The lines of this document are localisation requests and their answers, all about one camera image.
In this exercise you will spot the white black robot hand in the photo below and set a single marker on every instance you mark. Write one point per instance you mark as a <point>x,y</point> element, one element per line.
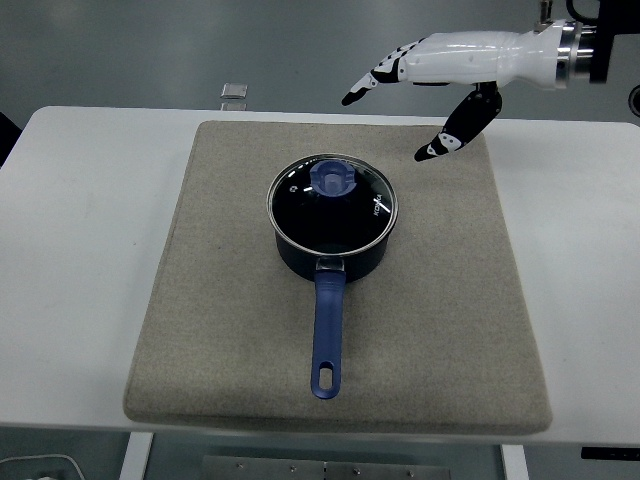
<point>465,57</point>

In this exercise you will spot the glass pot lid blue knob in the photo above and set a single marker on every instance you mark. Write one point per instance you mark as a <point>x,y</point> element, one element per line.
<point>340,225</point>

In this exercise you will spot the silver floor outlet cover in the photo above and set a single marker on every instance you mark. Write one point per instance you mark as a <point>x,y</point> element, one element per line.
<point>234,90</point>
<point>233,106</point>

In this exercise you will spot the beige fabric mat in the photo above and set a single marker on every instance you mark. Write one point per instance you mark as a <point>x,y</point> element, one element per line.
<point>450,300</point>

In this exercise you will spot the white table leg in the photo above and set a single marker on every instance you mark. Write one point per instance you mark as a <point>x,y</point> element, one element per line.
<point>515,465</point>
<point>135,457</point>

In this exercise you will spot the black table control panel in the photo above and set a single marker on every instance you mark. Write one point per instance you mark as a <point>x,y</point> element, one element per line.
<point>610,453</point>

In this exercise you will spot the grey metal plate with screws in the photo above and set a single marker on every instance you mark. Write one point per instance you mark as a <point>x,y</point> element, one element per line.
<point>325,470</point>

